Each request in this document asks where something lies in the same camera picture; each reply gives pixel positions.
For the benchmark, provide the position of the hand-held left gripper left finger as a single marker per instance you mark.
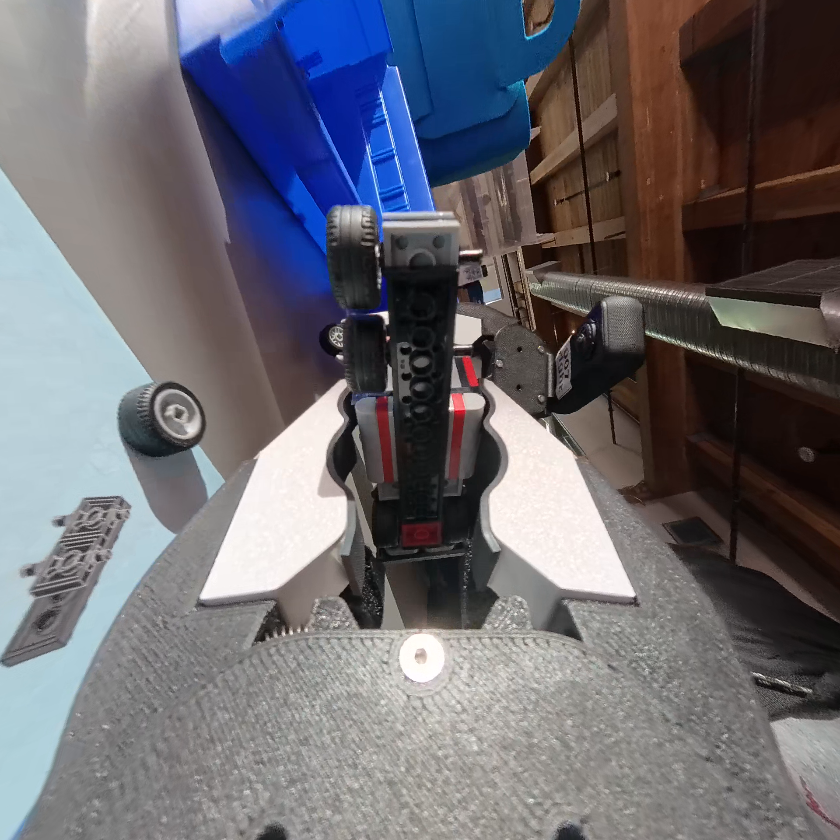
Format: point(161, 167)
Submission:
point(275, 518)

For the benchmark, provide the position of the silver spiral air duct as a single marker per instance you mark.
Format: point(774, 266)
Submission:
point(656, 315)

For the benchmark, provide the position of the grey desk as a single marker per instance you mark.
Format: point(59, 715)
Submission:
point(98, 131)

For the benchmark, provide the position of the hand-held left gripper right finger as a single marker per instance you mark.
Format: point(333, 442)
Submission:
point(564, 525)

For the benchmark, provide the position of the light blue instruction booklet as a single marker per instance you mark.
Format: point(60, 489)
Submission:
point(65, 394)

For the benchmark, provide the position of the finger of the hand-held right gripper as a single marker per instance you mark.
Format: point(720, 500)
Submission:
point(469, 334)

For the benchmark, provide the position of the blue felt bag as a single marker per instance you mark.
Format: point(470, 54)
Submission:
point(459, 85)

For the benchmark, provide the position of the toy brick truck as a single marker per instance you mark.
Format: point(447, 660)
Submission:
point(420, 341)

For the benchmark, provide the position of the person's black trousers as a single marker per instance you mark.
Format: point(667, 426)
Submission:
point(754, 623)

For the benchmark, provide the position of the clear plastic storage drawers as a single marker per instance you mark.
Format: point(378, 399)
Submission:
point(499, 210)

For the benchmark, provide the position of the small black toy wheel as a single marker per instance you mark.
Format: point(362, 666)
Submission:
point(334, 338)
point(161, 420)

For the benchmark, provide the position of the blue plastic bin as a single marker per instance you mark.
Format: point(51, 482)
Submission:
point(295, 98)

